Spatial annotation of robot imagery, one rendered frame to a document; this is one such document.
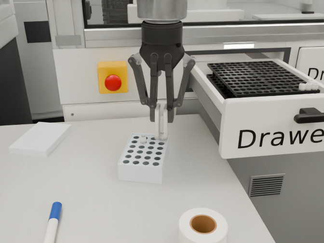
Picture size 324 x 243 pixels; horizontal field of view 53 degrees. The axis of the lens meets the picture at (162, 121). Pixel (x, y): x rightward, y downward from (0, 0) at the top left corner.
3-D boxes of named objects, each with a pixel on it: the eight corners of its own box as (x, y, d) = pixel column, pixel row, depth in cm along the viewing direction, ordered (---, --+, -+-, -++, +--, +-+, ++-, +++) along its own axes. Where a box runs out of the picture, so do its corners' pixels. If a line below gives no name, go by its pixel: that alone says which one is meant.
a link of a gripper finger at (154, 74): (158, 55, 59) (150, 54, 59) (154, 110, 64) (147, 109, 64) (161, 49, 62) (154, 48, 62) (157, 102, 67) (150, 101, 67)
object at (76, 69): (409, 85, 97) (427, 36, 91) (60, 104, 84) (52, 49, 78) (270, 28, 181) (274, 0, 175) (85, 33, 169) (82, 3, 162)
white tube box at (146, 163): (161, 184, 61) (161, 167, 59) (118, 180, 62) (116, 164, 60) (169, 150, 72) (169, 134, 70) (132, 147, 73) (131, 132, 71)
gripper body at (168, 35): (187, 17, 61) (185, 65, 65) (142, 16, 62) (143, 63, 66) (183, 23, 54) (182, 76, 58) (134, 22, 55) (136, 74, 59)
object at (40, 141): (47, 157, 69) (45, 151, 68) (9, 153, 70) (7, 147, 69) (72, 130, 80) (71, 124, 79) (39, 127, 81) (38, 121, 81)
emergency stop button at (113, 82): (122, 91, 77) (121, 75, 76) (105, 92, 77) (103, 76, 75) (121, 87, 80) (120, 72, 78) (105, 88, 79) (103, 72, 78)
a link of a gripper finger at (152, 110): (155, 99, 64) (141, 98, 64) (155, 122, 66) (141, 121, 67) (156, 96, 65) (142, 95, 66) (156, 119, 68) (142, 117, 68)
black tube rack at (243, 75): (313, 118, 68) (320, 89, 66) (234, 124, 66) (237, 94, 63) (268, 83, 88) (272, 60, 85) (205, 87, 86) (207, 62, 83)
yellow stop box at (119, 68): (128, 94, 80) (127, 66, 77) (99, 95, 79) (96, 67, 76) (127, 87, 85) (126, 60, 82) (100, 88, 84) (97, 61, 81)
